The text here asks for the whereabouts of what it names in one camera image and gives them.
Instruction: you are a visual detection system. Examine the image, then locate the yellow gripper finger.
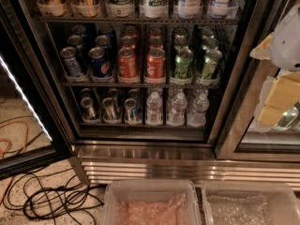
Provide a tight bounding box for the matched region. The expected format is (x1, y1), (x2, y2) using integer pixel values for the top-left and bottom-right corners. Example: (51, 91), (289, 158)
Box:
(249, 33), (273, 60)
(257, 72), (300, 128)

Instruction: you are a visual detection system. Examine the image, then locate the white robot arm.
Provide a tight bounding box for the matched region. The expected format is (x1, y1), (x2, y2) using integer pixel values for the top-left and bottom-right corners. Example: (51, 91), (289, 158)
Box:
(249, 5), (300, 129)

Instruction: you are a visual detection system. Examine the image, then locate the front right green soda can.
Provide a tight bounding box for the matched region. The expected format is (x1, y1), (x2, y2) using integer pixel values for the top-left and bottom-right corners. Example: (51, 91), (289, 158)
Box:
(196, 49), (222, 85)

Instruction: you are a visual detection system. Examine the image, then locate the green soda can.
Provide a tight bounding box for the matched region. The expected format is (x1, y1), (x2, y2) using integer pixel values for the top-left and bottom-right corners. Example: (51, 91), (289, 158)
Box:
(171, 49), (193, 84)
(196, 49), (222, 85)

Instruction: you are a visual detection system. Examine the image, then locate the top shelf right white bottle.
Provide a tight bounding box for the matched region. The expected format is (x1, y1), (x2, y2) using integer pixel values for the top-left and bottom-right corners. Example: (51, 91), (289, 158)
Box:
(207, 0), (237, 19)

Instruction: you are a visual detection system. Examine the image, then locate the front left green soda can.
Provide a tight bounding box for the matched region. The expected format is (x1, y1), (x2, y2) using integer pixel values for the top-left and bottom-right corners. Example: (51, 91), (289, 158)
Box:
(171, 49), (193, 84)

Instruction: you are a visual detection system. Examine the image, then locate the second row right coke can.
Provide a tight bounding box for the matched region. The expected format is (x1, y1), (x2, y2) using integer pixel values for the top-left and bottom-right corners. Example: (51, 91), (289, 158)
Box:
(148, 37), (164, 49)

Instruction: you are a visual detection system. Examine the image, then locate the second row red coke can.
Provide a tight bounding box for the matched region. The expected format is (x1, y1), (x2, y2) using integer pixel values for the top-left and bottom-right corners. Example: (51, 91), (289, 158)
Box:
(120, 36), (136, 49)

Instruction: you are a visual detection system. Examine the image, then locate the bottom shelf right can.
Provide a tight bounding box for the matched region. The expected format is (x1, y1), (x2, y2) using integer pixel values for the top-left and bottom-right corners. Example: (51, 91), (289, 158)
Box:
(125, 98), (142, 125)

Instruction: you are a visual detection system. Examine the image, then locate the shelf can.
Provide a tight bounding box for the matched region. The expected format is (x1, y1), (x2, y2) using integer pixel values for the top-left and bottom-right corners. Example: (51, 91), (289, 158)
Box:
(102, 97), (121, 124)
(125, 98), (142, 125)
(81, 97), (99, 121)

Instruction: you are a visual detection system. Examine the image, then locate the top shelf green tea bottle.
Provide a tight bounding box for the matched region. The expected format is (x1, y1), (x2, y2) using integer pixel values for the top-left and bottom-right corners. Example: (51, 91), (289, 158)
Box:
(106, 0), (134, 18)

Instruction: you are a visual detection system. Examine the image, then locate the front blue pepsi can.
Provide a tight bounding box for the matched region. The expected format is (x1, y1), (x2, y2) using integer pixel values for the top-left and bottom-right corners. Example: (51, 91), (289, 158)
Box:
(88, 47), (113, 79)

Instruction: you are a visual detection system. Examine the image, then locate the bottom shelf middle can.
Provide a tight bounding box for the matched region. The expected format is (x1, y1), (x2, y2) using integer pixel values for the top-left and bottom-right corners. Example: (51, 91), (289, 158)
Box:
(102, 97), (121, 124)

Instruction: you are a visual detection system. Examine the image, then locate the bottom shelf left can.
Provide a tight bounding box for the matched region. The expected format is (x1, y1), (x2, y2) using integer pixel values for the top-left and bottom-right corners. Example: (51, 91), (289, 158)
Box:
(81, 97), (99, 121)

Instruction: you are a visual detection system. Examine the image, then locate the front silver diet pepsi can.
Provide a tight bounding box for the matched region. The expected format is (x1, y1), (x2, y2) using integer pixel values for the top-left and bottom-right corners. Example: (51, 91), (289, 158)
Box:
(60, 46), (85, 82)

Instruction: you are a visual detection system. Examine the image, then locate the open fridge glass door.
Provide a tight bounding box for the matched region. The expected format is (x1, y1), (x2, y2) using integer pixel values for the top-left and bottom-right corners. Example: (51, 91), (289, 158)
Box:
(0, 7), (71, 180)

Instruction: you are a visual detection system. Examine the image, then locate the right water bottle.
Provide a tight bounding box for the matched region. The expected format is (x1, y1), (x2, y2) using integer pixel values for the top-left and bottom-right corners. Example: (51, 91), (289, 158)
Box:
(187, 93), (209, 128)

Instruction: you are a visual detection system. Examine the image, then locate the water bottle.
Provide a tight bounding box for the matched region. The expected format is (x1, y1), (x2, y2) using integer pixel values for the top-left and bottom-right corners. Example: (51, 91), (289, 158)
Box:
(187, 93), (209, 128)
(146, 91), (163, 126)
(167, 92), (188, 127)

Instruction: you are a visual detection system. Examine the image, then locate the middle water bottle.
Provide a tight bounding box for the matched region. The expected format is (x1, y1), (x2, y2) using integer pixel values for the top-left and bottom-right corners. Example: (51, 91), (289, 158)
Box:
(167, 92), (188, 127)

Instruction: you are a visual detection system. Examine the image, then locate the left water bottle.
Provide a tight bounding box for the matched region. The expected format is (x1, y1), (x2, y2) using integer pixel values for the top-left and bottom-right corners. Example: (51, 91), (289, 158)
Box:
(146, 91), (163, 126)

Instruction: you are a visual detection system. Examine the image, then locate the right clear plastic bin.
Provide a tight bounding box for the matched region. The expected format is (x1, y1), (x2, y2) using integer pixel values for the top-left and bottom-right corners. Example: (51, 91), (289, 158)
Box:
(202, 182), (300, 225)

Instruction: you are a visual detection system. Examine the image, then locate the clear plastic bin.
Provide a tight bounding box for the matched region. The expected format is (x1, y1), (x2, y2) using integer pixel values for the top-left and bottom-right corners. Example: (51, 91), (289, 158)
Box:
(101, 179), (202, 225)
(202, 182), (300, 225)

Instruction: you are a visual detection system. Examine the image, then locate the left clear plastic bin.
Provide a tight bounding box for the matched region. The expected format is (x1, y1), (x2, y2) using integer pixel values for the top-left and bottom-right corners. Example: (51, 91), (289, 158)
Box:
(101, 179), (202, 225)

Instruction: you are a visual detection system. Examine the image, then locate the orange floor cable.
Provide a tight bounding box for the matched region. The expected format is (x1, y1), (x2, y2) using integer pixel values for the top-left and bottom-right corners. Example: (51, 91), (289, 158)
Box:
(0, 115), (30, 204)

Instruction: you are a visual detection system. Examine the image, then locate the black floor cable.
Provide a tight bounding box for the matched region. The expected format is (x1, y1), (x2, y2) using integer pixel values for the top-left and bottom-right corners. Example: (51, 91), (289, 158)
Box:
(2, 163), (106, 225)

